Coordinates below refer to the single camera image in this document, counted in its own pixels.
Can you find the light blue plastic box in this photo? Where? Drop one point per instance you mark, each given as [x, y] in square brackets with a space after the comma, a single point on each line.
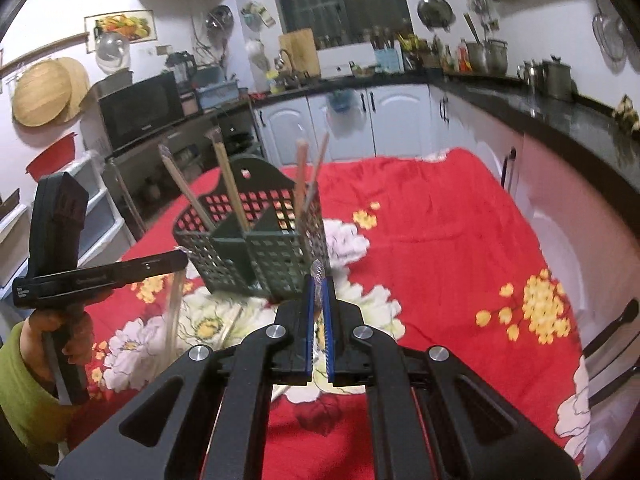
[217, 96]

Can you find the metal shelf table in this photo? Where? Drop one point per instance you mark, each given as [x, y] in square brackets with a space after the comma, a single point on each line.
[200, 125]

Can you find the black microwave oven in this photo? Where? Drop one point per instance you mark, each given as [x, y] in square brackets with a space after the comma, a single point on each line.
[140, 110]

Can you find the fruit wall poster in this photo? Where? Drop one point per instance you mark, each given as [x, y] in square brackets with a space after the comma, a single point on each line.
[122, 25]

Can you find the dark pot lid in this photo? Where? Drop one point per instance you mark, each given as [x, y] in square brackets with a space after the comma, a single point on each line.
[436, 11]

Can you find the dark barred window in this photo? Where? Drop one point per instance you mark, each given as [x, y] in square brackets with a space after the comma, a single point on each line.
[350, 0]

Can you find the person's left hand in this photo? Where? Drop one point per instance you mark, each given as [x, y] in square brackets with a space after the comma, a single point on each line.
[80, 340]

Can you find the dark green utensil basket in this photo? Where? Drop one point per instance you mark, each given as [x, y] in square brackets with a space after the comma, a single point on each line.
[280, 260]

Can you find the hanging steel bowl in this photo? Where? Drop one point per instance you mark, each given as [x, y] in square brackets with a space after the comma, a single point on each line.
[220, 17]

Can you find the wooden chopstick pair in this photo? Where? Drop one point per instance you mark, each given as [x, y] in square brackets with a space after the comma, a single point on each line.
[180, 185]
[227, 175]
[300, 175]
[319, 165]
[175, 310]

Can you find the small steel kettle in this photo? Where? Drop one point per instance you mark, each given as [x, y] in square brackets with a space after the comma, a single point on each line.
[529, 74]

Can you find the glass pot lid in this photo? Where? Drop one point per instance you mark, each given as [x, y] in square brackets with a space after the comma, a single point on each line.
[112, 52]

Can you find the metal baking tray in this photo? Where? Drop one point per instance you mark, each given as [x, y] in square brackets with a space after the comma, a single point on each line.
[112, 81]

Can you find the round bamboo board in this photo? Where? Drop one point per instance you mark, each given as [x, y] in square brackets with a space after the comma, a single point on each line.
[80, 85]
[40, 92]

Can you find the blue knife holder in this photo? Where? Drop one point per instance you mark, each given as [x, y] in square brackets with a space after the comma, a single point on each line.
[389, 59]

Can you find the steel cooking pot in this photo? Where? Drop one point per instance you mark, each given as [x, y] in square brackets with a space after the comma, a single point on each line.
[487, 57]

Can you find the grey kettle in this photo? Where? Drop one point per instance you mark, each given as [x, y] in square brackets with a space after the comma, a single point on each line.
[556, 80]

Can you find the group of condiment bottles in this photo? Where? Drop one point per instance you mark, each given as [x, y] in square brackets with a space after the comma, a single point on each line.
[457, 57]

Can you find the red floral tablecloth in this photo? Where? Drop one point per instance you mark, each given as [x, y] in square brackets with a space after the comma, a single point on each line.
[450, 260]

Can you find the plastic drawer unit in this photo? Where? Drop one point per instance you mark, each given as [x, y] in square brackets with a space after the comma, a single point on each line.
[100, 220]

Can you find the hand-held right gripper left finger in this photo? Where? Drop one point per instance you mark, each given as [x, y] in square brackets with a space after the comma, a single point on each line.
[310, 330]

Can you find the pile of dried mushrooms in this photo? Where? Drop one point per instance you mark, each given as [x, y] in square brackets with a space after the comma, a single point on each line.
[627, 112]

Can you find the black kitchen countertop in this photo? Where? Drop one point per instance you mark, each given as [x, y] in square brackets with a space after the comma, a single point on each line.
[550, 120]

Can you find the red plastic basin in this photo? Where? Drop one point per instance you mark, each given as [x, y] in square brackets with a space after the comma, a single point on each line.
[52, 157]

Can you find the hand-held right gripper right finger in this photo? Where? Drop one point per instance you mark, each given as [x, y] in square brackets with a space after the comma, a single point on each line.
[327, 330]

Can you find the black electric kettle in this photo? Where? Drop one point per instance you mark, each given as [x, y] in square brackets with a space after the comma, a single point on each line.
[181, 67]

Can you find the blue hanging bag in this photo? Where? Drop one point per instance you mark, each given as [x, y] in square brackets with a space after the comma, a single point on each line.
[341, 101]

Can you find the row of hanging kitchen utensils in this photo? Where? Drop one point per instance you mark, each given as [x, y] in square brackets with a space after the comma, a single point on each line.
[610, 35]

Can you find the wooden cutting board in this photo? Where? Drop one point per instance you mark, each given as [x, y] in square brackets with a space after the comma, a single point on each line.
[302, 52]

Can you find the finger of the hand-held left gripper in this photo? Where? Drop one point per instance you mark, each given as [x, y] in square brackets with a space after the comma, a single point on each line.
[110, 294]
[160, 262]

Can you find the wooden wall rail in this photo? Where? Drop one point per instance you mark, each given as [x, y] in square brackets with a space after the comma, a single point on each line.
[45, 51]

